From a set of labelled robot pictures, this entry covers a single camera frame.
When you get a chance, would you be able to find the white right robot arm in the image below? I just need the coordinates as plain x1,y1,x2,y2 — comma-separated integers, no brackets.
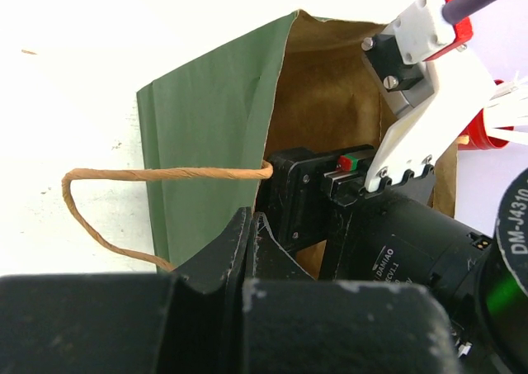
257,145,527,373

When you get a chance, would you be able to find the green paper bag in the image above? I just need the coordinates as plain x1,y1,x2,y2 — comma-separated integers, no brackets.
61,9,459,280

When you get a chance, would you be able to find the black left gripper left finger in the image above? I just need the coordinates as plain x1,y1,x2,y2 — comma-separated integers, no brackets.
1,208,252,373

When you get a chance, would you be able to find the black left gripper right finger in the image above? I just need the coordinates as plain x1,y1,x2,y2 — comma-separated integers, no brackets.
243,214,462,373

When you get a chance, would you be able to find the red cup with straws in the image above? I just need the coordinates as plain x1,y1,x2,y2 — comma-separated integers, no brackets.
456,73,527,151

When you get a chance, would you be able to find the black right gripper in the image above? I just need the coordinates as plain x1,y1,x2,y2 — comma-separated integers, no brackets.
257,145,492,308

